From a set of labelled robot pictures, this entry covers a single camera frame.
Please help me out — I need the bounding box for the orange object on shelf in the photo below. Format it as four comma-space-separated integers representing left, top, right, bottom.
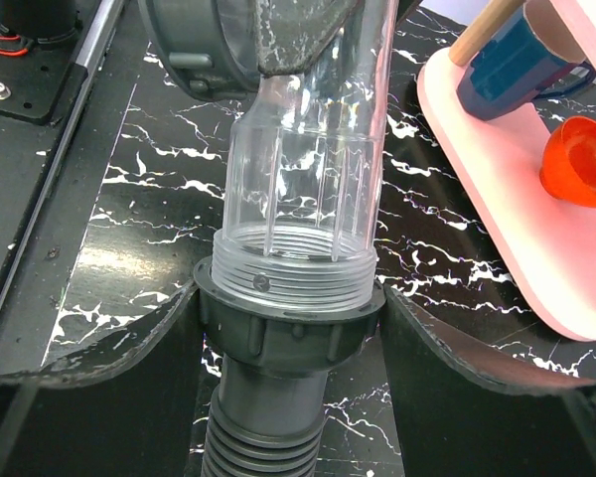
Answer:
539, 116, 596, 209

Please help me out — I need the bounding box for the pink three-tier wooden shelf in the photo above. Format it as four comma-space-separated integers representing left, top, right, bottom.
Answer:
417, 1, 596, 341

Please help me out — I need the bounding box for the dark blue cup bottom shelf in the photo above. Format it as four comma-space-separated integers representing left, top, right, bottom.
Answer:
457, 1, 596, 121

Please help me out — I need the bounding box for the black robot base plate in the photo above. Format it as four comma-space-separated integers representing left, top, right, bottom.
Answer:
0, 1, 147, 375

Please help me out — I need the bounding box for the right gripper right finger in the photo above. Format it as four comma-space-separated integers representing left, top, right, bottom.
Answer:
380, 289, 596, 476

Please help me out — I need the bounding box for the clear plastic canister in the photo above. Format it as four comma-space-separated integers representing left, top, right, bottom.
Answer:
138, 0, 401, 312

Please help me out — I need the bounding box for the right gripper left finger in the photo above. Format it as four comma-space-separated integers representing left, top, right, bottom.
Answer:
0, 286, 203, 476

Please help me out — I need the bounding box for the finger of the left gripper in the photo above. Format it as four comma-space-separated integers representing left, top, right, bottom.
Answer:
213, 0, 364, 79

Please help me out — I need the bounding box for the black corrugated hose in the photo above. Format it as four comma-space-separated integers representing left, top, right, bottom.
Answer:
192, 255, 387, 477

